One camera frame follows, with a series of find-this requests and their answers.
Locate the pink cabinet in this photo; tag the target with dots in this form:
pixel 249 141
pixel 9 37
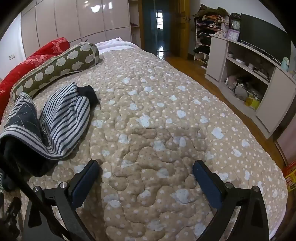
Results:
pixel 288 141

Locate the yellow wooden door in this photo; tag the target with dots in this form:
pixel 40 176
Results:
pixel 184 27

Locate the pile of clothes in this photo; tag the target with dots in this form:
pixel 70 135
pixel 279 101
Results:
pixel 208 12

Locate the striped pants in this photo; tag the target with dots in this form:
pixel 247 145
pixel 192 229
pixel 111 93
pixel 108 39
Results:
pixel 62 122

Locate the brown mantel clock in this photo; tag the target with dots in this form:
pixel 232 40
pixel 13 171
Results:
pixel 235 23

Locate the orange box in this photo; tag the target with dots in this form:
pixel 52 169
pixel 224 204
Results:
pixel 291 177

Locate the green bolster pillow white print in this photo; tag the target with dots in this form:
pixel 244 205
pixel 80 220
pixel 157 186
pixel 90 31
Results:
pixel 57 63

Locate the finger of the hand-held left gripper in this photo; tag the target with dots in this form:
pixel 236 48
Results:
pixel 10 213

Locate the yellow container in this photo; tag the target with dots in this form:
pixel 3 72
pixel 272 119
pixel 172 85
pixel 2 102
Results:
pixel 252 103

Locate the red floral blanket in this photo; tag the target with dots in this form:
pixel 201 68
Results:
pixel 18 69

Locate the teal bottle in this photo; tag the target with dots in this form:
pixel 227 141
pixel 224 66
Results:
pixel 285 63

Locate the white television cabinet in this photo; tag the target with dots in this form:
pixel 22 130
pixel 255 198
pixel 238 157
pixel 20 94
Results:
pixel 216 60

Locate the white shelf rack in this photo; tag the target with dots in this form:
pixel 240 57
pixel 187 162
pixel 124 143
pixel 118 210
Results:
pixel 203 49

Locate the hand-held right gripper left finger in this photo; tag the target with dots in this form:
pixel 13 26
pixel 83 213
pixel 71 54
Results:
pixel 83 183

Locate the black television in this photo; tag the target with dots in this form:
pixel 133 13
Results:
pixel 261 34

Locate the white blanket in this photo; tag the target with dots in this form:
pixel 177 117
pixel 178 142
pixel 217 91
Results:
pixel 115 45

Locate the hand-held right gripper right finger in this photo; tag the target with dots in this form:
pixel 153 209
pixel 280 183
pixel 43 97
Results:
pixel 208 185

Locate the purple square clock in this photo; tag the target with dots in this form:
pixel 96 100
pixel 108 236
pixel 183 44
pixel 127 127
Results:
pixel 232 35

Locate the beige dotted bed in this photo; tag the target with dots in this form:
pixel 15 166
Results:
pixel 161 129

